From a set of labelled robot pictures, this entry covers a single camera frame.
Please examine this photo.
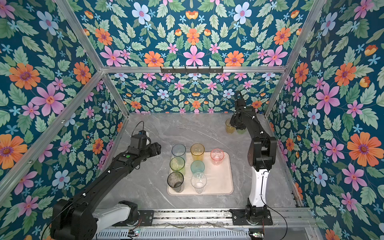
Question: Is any amber short plastic cup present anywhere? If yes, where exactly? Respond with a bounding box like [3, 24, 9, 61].
[225, 119, 236, 134]

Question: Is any blue tall plastic tumbler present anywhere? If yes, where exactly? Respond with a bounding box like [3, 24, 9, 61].
[171, 144, 187, 159]

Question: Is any green tall plastic tumbler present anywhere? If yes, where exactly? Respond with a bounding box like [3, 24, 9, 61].
[170, 157, 186, 175]

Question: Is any grey smoked plastic tumbler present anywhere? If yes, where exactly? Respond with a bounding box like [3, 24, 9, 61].
[167, 172, 184, 193]

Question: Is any pink short plastic cup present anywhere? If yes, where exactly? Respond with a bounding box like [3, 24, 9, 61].
[210, 149, 225, 166]

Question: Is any yellow tall plastic tumbler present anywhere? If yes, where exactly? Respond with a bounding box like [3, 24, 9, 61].
[190, 143, 205, 161]

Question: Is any teal textured plastic cup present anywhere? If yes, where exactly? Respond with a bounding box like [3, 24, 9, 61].
[190, 160, 205, 174]

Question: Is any clear short plastic cup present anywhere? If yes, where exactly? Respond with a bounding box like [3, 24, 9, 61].
[191, 172, 208, 194]

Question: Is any light green short plastic cup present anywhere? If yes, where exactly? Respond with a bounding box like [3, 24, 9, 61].
[237, 129, 247, 135]

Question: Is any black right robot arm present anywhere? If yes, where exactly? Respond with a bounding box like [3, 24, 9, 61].
[230, 98, 277, 225]

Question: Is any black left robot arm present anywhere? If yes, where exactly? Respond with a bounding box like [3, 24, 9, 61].
[50, 130, 161, 240]

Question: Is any beige plastic tray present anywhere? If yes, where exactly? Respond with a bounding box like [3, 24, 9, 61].
[167, 152, 234, 196]

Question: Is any aluminium top frame bar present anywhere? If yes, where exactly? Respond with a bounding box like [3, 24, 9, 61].
[102, 66, 287, 74]

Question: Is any aluminium frame bar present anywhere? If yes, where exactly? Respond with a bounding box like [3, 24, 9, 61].
[102, 66, 287, 74]
[1, 70, 104, 204]

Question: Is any black hook rail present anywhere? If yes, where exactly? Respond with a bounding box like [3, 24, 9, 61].
[160, 67, 224, 74]

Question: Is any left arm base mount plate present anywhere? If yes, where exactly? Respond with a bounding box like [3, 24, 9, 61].
[125, 210, 155, 228]

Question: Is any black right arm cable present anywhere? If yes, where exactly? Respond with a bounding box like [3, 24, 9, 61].
[260, 173, 289, 240]

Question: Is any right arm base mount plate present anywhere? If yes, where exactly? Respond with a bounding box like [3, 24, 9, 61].
[229, 208, 273, 226]

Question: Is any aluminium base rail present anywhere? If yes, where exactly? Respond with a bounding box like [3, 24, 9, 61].
[94, 208, 323, 240]

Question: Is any aluminium frame corner post right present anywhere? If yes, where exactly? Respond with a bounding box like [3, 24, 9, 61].
[265, 0, 327, 119]

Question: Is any aluminium frame corner post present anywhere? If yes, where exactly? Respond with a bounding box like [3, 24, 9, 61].
[265, 0, 327, 119]
[53, 0, 130, 118]

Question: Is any aluminium left frame bar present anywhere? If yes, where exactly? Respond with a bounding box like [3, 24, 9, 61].
[1, 70, 104, 204]

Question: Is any aluminium frame corner post left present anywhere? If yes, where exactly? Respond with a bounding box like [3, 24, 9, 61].
[53, 0, 130, 118]

